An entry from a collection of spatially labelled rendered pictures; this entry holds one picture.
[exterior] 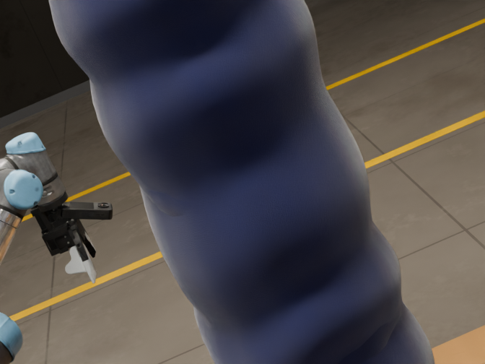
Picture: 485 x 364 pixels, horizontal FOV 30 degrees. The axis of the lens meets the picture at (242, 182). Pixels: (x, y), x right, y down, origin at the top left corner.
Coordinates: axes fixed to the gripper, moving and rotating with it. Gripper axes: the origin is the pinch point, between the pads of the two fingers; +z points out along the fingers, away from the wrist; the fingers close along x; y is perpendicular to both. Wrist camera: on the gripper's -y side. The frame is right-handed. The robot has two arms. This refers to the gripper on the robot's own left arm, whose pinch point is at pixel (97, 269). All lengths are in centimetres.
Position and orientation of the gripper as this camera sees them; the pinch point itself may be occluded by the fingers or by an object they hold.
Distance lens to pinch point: 212.4
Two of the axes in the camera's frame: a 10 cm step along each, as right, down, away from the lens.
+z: 3.6, 8.6, 3.5
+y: -9.2, 4.0, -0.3
